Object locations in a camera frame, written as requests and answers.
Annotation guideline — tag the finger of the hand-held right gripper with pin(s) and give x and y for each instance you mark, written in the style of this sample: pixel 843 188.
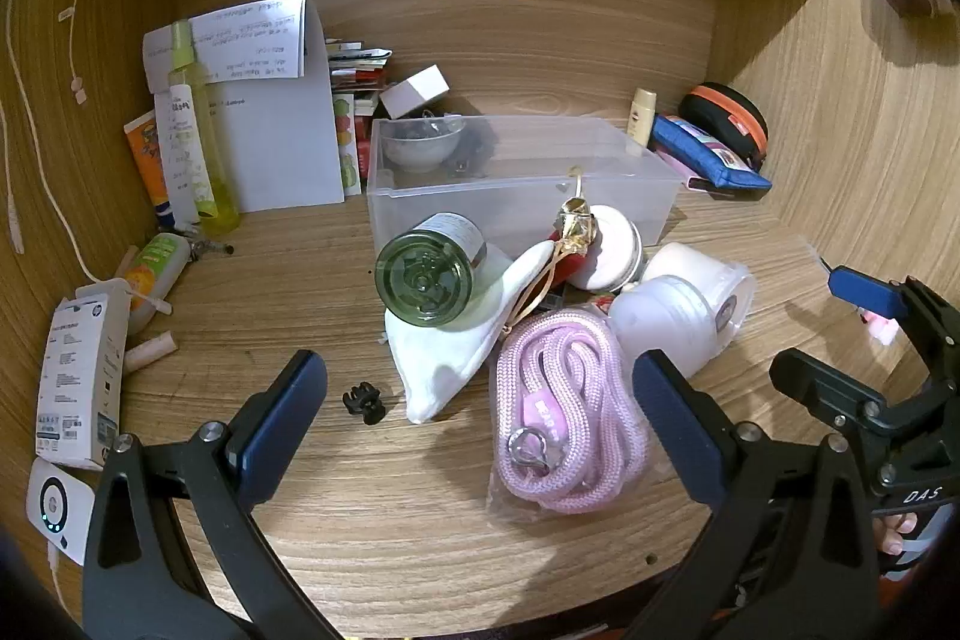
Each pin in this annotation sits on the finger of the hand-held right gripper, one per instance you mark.
pixel 825 392
pixel 864 292

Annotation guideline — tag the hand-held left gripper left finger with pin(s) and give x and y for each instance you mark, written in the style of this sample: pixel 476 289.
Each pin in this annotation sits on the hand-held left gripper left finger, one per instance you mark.
pixel 279 413

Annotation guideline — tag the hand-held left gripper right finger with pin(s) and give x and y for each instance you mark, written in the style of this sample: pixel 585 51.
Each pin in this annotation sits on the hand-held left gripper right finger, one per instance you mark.
pixel 669 409

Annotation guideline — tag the black hair claw clip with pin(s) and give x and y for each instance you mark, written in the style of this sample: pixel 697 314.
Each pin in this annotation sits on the black hair claw clip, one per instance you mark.
pixel 364 401

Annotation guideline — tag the white cloth pouch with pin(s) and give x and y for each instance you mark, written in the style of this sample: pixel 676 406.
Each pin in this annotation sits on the white cloth pouch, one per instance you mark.
pixel 450 362

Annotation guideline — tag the clear plastic storage box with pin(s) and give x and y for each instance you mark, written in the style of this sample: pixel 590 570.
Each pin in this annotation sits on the clear plastic storage box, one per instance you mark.
pixel 525 175

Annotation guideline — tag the wooden desktop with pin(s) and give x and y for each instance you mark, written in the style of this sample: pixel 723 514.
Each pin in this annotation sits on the wooden desktop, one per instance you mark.
pixel 300 310

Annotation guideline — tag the person's right hand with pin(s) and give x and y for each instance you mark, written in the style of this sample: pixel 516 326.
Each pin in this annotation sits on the person's right hand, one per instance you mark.
pixel 892 533

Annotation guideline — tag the small pink item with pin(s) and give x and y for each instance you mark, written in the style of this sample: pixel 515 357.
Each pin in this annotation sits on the small pink item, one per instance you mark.
pixel 881 326

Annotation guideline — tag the beige lip balm tube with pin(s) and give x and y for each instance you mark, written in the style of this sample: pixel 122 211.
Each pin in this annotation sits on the beige lip balm tube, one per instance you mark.
pixel 150 351

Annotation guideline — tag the pink white round container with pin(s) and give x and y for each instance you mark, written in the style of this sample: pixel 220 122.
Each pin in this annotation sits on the pink white round container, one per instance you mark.
pixel 611 246

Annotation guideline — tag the small red item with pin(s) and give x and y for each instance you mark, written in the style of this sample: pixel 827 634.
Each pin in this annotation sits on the small red item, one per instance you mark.
pixel 568 261

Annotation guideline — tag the metal keys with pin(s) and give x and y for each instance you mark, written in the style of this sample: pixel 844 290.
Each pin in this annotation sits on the metal keys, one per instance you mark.
pixel 206 246

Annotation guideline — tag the green orange bottle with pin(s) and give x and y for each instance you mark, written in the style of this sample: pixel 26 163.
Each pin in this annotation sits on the green orange bottle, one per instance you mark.
pixel 154 272

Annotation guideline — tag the white labelled carton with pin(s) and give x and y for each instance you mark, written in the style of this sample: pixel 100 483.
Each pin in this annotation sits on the white labelled carton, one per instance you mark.
pixel 79 377

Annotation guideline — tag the green glass jar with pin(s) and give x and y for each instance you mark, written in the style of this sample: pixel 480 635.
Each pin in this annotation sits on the green glass jar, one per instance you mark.
pixel 426 272

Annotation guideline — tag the gold bow ornament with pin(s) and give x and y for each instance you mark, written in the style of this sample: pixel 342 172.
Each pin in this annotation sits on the gold bow ornament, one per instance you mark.
pixel 577 224

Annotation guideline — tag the blue pencil pouch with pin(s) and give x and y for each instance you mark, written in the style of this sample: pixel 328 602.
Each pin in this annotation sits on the blue pencil pouch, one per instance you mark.
pixel 705 156

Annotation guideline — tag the pink flat packet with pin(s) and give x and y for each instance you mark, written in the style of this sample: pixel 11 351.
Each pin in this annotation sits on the pink flat packet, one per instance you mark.
pixel 686 179

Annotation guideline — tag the black orange round case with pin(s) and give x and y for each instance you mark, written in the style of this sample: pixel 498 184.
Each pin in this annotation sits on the black orange round case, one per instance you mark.
pixel 731 111

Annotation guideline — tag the white device with lights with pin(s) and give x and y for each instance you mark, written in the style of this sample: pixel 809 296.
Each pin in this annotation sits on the white device with lights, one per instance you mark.
pixel 56 509

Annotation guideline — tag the yellow spray bottle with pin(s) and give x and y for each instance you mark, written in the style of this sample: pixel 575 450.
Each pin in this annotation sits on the yellow spray bottle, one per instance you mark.
pixel 210 175

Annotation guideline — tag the white paper sheet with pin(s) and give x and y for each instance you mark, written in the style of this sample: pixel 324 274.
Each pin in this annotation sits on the white paper sheet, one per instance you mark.
pixel 285 145

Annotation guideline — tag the white tube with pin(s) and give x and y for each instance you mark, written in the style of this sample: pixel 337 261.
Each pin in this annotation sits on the white tube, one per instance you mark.
pixel 178 160

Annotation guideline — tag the small cream bottle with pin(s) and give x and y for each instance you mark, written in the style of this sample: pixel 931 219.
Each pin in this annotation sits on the small cream bottle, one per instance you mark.
pixel 642 119

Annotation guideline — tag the glass bowl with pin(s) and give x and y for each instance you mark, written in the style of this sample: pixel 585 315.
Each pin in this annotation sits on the glass bowl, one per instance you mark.
pixel 420 149

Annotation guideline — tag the stack of booklets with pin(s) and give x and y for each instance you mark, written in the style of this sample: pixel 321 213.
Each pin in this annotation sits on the stack of booklets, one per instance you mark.
pixel 356 78

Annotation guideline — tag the small white box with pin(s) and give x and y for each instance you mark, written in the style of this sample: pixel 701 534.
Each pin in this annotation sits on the small white box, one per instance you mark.
pixel 416 91

